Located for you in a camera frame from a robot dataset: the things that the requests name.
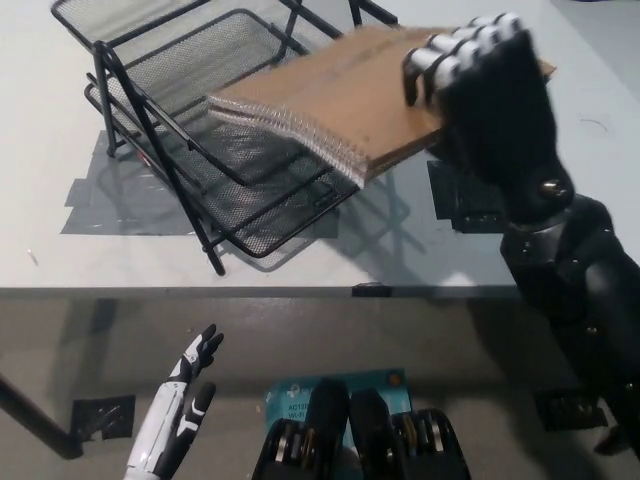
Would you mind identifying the black tape patch on floor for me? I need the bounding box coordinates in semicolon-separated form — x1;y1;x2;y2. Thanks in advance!
534;389;609;432
72;394;137;442

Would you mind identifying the black tape patch on table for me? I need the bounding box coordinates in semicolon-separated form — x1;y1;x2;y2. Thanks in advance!
426;159;511;234

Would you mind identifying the black table leg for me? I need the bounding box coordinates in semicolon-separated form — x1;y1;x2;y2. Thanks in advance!
594;424;634;456
0;372;85;461

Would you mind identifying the black mesh two-tier file tray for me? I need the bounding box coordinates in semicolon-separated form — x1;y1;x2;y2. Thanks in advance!
49;0;401;276

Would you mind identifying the small black tape strip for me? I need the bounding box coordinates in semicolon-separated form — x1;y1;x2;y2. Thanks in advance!
352;283;393;299

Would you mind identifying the grey duct tape patch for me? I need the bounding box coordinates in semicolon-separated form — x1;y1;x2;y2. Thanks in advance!
60;130;341;240

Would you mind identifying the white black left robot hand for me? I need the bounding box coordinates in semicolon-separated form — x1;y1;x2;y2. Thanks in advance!
125;323;225;476

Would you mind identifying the brown spiral notebook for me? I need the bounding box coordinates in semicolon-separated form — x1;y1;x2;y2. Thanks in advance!
207;24;559;189

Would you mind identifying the teal printed box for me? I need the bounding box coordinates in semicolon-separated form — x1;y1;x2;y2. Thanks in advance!
263;368;414;441

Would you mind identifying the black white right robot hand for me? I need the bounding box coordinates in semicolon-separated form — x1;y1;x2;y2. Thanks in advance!
402;12;576;226

